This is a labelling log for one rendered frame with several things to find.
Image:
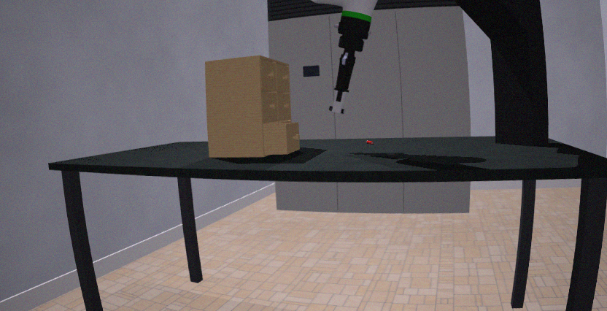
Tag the small brown chest of drawers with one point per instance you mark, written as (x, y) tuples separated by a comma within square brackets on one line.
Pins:
[(234, 107)]

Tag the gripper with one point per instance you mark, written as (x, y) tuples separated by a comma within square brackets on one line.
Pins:
[(347, 62)]

